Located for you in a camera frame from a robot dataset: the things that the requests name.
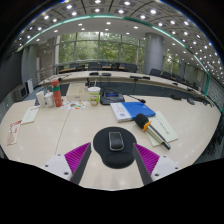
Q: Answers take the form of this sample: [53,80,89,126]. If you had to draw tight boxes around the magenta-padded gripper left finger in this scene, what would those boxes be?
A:
[43,142,93,186]

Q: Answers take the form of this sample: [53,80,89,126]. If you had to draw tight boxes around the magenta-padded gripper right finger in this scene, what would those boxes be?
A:
[132,143,183,186]

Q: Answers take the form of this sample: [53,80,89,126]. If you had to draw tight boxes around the black and silver computer mouse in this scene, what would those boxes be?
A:
[108,131,125,152]

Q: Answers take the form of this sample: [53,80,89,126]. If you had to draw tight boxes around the black mouse pad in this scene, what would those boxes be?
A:
[92,126,138,170]

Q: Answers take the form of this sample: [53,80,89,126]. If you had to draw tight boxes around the white paper document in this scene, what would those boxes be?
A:
[145,110,179,148]

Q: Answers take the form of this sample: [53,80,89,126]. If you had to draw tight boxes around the blue and white book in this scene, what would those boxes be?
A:
[109,101,157,123]

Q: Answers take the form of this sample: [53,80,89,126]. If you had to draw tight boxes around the colourful printed leaflet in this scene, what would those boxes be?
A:
[60,100,88,111]

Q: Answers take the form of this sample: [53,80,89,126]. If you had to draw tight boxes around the green printed paper cup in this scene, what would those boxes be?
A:
[87,86,102,107]

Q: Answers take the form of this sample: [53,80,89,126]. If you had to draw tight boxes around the white cardboard box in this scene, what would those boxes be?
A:
[65,83,91,102]

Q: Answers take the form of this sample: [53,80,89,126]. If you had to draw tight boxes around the white booklet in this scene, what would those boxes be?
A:
[20,105,41,126]

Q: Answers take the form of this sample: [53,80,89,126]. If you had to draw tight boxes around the red thermos bottle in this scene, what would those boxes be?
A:
[50,79,63,108]

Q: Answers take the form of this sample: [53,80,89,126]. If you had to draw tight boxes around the black desktop conference microphone unit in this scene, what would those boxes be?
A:
[99,89,147,106]

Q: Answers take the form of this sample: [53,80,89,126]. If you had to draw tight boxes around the white paper cup stack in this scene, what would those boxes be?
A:
[35,90,47,108]

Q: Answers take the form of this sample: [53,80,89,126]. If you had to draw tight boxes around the black office chairs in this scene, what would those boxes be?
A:
[58,61,201,91]

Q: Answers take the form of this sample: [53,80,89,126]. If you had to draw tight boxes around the ceiling lights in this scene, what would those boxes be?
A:
[16,0,224,83]

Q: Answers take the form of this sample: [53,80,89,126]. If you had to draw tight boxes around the handheld microphone with orange ring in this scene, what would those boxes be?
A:
[134,113,172,151]

